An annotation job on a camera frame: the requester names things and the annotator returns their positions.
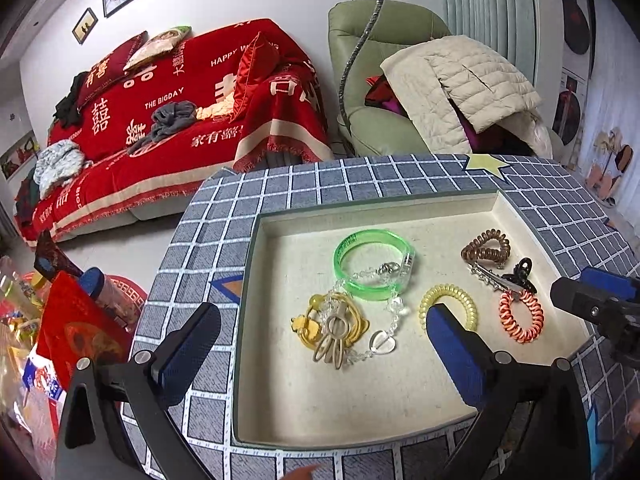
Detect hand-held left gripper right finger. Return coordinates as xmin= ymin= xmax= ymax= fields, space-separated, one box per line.
xmin=425 ymin=302 xmax=593 ymax=480

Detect brown spiral hair tie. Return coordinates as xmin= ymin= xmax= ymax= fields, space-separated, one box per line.
xmin=460 ymin=229 xmax=512 ymax=267

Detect green translucent bangle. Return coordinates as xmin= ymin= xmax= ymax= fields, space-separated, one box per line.
xmin=332 ymin=229 xmax=416 ymax=301

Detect purple and red clothes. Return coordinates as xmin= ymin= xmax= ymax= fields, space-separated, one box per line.
xmin=364 ymin=75 xmax=416 ymax=116

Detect red covered sofa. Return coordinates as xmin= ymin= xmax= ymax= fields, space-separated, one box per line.
xmin=17 ymin=17 xmax=333 ymax=243

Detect jar with blue lid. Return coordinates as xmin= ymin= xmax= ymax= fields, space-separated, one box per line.
xmin=80 ymin=267 xmax=143 ymax=331

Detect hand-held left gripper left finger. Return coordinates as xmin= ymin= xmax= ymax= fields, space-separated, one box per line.
xmin=52 ymin=301 xmax=223 ymax=480

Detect red satin cushion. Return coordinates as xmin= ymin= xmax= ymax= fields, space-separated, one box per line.
xmin=234 ymin=31 xmax=281 ymax=106

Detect clear plastic snack bag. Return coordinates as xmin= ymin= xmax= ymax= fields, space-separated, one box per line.
xmin=0 ymin=255 xmax=66 ymax=480

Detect small black picture frame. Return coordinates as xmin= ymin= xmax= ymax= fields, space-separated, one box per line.
xmin=72 ymin=7 xmax=98 ymax=43

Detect gooseneck phone holder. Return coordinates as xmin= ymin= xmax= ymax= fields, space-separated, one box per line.
xmin=336 ymin=0 xmax=408 ymax=126

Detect green armchair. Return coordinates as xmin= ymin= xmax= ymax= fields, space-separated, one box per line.
xmin=327 ymin=0 xmax=553 ymax=158

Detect red snack bag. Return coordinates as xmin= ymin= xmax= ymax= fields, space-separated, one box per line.
xmin=36 ymin=271 xmax=132 ymax=391

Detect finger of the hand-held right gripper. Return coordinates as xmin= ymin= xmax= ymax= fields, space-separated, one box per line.
xmin=580 ymin=266 xmax=640 ymax=306
xmin=550 ymin=276 xmax=618 ymax=323

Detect yellow spiral hair tie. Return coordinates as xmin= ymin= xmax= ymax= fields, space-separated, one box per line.
xmin=419 ymin=284 xmax=478 ymax=333

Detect clear crystal bead chain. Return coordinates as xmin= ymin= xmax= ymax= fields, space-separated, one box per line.
xmin=320 ymin=260 xmax=408 ymax=361

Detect red patterned round stool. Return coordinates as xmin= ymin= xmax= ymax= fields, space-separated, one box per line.
xmin=107 ymin=274 xmax=149 ymax=333

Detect orange spiral hair tie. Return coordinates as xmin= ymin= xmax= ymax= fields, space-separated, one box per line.
xmin=498 ymin=287 xmax=545 ymax=345

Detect red printed cushion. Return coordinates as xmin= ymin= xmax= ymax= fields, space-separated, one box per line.
xmin=75 ymin=31 xmax=149 ymax=111

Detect grey tray with beige lining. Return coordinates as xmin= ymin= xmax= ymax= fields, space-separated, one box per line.
xmin=231 ymin=187 xmax=608 ymax=453

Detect beige down jacket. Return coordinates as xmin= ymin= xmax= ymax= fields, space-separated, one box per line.
xmin=380 ymin=35 xmax=543 ymax=153

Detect black red round wall sticker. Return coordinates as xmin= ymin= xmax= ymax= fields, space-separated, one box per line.
xmin=552 ymin=72 xmax=583 ymax=146
xmin=562 ymin=0 xmax=593 ymax=56

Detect grey checked tablecloth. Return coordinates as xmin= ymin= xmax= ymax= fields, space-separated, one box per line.
xmin=120 ymin=152 xmax=640 ymax=480

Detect yellow hair ties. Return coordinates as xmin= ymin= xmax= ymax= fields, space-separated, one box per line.
xmin=291 ymin=292 xmax=373 ymax=353

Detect dark garment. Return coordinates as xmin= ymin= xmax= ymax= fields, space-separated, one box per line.
xmin=52 ymin=71 xmax=91 ymax=128

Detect braided keychain with black clasp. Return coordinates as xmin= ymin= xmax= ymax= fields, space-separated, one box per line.
xmin=467 ymin=256 xmax=538 ymax=295

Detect pale green curtain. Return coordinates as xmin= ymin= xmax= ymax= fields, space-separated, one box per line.
xmin=440 ymin=0 xmax=541 ymax=68

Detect light grey garment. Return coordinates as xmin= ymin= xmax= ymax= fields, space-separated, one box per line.
xmin=34 ymin=140 xmax=91 ymax=198

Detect beige printed cushion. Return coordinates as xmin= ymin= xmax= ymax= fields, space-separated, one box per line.
xmin=123 ymin=25 xmax=193 ymax=72

